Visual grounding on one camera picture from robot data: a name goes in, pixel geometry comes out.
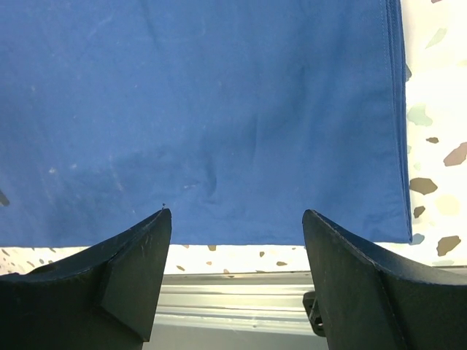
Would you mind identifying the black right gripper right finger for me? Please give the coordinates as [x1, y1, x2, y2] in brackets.
[302, 210, 466, 350]

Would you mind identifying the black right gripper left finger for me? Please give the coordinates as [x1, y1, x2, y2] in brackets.
[1, 209, 171, 350]

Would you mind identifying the blue surgical cloth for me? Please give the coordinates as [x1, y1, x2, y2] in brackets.
[1, 1, 412, 247]

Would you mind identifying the aluminium front rail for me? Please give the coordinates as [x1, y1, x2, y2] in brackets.
[154, 271, 314, 335]

